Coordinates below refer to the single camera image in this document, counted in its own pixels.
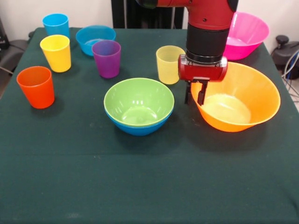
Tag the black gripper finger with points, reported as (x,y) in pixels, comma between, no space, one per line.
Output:
(202,94)
(188,93)

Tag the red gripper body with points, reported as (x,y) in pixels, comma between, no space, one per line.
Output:
(203,72)

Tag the orange bowl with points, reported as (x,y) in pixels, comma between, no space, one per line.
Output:
(257,88)

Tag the large blue bowl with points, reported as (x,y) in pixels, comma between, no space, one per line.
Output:
(140,131)

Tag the pink bowl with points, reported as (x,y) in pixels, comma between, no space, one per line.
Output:
(247,30)

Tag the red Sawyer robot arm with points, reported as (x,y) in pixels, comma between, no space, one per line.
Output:
(205,14)

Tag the pale translucent yellow cup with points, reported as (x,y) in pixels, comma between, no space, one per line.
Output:
(167,67)

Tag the purple cup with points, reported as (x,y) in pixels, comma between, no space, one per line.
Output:
(107,60)

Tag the small blue bowl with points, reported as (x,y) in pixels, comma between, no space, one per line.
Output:
(86,37)

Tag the dark green tablecloth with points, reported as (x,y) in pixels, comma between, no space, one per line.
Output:
(70,163)

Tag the blue cup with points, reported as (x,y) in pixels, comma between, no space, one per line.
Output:
(56,25)

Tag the red cup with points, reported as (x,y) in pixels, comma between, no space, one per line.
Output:
(37,91)

